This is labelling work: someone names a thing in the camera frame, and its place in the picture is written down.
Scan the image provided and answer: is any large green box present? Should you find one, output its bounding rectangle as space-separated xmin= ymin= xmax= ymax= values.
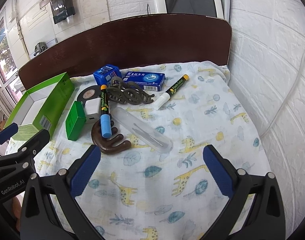
xmin=4 ymin=72 xmax=75 ymax=142

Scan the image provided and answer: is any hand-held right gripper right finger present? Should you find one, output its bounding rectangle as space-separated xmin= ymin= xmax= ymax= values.
xmin=192 ymin=145 xmax=286 ymax=240

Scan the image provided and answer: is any dark wall-mounted dispenser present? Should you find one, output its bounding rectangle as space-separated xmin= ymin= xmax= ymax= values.
xmin=50 ymin=0 xmax=76 ymax=25

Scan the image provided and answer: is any metal faucet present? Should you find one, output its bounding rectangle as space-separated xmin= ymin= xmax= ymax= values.
xmin=34 ymin=42 xmax=48 ymax=56

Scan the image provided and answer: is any small green box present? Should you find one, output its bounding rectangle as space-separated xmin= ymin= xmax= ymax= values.
xmin=66 ymin=101 xmax=86 ymax=141

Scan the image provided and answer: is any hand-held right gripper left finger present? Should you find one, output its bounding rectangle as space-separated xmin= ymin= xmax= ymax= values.
xmin=20 ymin=144 xmax=110 ymax=240

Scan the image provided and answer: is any window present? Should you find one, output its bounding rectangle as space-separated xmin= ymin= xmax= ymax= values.
xmin=0 ymin=17 xmax=20 ymax=110

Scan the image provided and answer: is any dark brown wooden headboard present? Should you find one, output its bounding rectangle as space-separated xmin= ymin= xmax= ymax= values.
xmin=18 ymin=14 xmax=232 ymax=90

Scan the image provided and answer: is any black tape roll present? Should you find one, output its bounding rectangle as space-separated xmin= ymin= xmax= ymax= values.
xmin=76 ymin=85 xmax=103 ymax=103

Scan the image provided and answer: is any brown wooden comb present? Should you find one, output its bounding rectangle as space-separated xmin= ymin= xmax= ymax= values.
xmin=92 ymin=120 xmax=132 ymax=155

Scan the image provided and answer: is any white charger adapter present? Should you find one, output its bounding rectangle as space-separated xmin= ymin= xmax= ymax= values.
xmin=85 ymin=99 xmax=101 ymax=124

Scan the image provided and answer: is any giraffe printed blanket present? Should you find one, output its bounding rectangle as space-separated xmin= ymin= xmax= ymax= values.
xmin=6 ymin=60 xmax=271 ymax=240

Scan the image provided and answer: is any clear plastic tube case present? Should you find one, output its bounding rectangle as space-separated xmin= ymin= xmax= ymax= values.
xmin=115 ymin=107 xmax=173 ymax=153

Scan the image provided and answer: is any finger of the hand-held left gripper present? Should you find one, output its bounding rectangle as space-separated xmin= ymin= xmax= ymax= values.
xmin=0 ymin=123 xmax=19 ymax=153
xmin=0 ymin=129 xmax=51 ymax=178

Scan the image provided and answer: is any thin white wall cable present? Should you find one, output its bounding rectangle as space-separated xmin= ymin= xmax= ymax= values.
xmin=264 ymin=0 xmax=305 ymax=134

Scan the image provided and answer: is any blue medicine box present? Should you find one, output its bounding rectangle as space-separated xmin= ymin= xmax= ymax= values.
xmin=122 ymin=70 xmax=166 ymax=92

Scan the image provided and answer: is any blue plastic box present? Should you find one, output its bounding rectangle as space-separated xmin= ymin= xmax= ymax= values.
xmin=93 ymin=64 xmax=122 ymax=85

